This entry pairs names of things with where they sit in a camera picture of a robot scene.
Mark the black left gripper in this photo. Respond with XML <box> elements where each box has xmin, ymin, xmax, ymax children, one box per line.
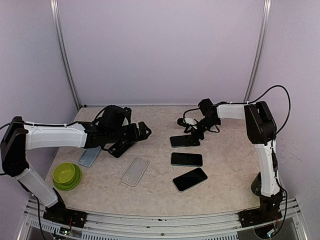
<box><xmin>107</xmin><ymin>121</ymin><xmax>152</xmax><ymax>147</ymax></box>

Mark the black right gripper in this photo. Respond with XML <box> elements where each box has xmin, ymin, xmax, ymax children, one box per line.
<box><xmin>184</xmin><ymin>116</ymin><xmax>220</xmax><ymax>146</ymax></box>

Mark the black phone teal edge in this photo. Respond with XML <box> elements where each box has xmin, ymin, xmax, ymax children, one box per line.
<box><xmin>169</xmin><ymin>135</ymin><xmax>187</xmax><ymax>148</ymax></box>

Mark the clear phone case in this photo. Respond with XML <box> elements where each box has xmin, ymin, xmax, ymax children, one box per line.
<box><xmin>120</xmin><ymin>156</ymin><xmax>150</xmax><ymax>187</ymax></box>

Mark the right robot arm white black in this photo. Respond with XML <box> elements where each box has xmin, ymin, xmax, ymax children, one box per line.
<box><xmin>177</xmin><ymin>98</ymin><xmax>280</xmax><ymax>198</ymax></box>

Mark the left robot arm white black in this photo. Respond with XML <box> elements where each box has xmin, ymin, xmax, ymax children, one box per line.
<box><xmin>0</xmin><ymin>105</ymin><xmax>152</xmax><ymax>223</ymax></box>

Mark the black phone middle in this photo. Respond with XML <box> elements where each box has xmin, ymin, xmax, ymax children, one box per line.
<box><xmin>171</xmin><ymin>152</ymin><xmax>203</xmax><ymax>167</ymax></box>

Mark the light blue phone case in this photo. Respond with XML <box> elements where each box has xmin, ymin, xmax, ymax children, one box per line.
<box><xmin>78</xmin><ymin>147</ymin><xmax>102</xmax><ymax>168</ymax></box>

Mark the black phone front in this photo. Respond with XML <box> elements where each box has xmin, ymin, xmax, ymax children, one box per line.
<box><xmin>172</xmin><ymin>167</ymin><xmax>208</xmax><ymax>192</ymax></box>

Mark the green bowl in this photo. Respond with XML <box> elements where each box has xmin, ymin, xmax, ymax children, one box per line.
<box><xmin>52</xmin><ymin>162</ymin><xmax>76</xmax><ymax>186</ymax></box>

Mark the dark green cup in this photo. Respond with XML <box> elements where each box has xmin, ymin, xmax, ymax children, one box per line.
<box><xmin>251</xmin><ymin>172</ymin><xmax>262</xmax><ymax>197</ymax></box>

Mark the green saucer plate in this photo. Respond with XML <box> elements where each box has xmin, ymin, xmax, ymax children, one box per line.
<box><xmin>52</xmin><ymin>163</ymin><xmax>82</xmax><ymax>191</ymax></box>

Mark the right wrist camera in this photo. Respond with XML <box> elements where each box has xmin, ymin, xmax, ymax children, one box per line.
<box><xmin>177</xmin><ymin>117</ymin><xmax>196</xmax><ymax>128</ymax></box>

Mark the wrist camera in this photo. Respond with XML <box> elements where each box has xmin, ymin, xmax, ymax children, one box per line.
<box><xmin>177</xmin><ymin>117</ymin><xmax>196</xmax><ymax>128</ymax></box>
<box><xmin>122</xmin><ymin>107</ymin><xmax>132</xmax><ymax>119</ymax></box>

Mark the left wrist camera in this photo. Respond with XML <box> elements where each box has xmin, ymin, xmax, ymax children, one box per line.
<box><xmin>122</xmin><ymin>107</ymin><xmax>132</xmax><ymax>119</ymax></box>

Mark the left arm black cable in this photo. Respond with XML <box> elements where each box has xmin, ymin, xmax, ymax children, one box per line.
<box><xmin>0</xmin><ymin>119</ymin><xmax>86</xmax><ymax>131</ymax></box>

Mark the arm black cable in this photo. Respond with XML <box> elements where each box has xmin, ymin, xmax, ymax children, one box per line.
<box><xmin>219</xmin><ymin>85</ymin><xmax>292</xmax><ymax>140</ymax></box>
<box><xmin>0</xmin><ymin>119</ymin><xmax>86</xmax><ymax>131</ymax></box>

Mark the aluminium front rail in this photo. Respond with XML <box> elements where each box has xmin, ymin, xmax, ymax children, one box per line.
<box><xmin>15</xmin><ymin>198</ymin><xmax>310</xmax><ymax>240</ymax></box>

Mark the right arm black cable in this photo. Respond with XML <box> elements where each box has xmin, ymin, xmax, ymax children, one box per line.
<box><xmin>219</xmin><ymin>85</ymin><xmax>292</xmax><ymax>140</ymax></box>

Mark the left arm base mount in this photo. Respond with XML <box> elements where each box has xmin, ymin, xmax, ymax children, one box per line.
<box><xmin>43</xmin><ymin>200</ymin><xmax>88</xmax><ymax>229</ymax></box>

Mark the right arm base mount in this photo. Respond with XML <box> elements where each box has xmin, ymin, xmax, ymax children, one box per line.
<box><xmin>238</xmin><ymin>192</ymin><xmax>283</xmax><ymax>228</ymax></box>

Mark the right aluminium frame post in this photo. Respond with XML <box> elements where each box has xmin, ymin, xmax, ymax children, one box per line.
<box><xmin>243</xmin><ymin>0</ymin><xmax>272</xmax><ymax>102</ymax></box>

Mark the aluminium frame post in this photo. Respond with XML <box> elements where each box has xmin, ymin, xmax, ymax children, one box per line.
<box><xmin>50</xmin><ymin>0</ymin><xmax>82</xmax><ymax>111</ymax></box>
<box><xmin>243</xmin><ymin>0</ymin><xmax>272</xmax><ymax>102</ymax></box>

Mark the left aluminium frame post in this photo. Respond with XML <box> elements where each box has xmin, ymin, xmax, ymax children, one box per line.
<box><xmin>50</xmin><ymin>0</ymin><xmax>82</xmax><ymax>111</ymax></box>

